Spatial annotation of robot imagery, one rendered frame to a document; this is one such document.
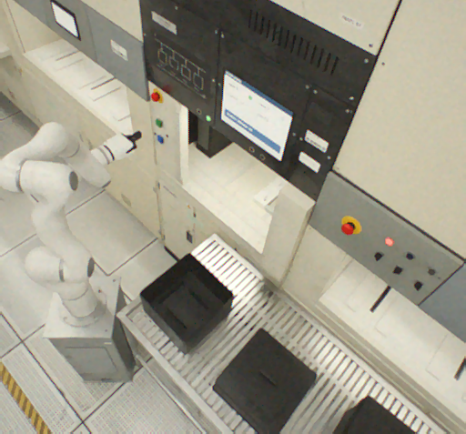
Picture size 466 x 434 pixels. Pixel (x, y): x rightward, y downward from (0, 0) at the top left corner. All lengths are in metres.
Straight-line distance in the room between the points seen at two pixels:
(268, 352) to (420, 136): 1.01
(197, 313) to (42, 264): 0.68
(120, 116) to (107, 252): 0.96
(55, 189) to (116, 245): 1.69
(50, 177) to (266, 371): 1.04
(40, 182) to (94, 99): 1.38
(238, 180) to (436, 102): 1.27
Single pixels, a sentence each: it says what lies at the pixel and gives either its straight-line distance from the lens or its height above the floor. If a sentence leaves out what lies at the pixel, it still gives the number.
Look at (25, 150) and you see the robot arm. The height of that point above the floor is 1.56.
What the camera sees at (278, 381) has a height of 0.86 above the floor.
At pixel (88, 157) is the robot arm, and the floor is 1.33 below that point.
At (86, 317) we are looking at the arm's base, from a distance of 1.86.
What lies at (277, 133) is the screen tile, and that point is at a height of 1.57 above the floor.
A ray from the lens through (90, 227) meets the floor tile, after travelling 3.03.
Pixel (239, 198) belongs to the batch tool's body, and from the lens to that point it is 2.02.
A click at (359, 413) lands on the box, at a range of 1.56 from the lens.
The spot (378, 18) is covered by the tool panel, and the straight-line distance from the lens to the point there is 1.00.
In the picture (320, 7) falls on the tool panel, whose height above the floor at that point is 2.00.
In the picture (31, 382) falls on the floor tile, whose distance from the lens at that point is 2.68.
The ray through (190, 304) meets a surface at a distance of 1.83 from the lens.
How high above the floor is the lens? 2.46
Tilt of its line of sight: 53 degrees down
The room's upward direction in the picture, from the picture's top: 8 degrees clockwise
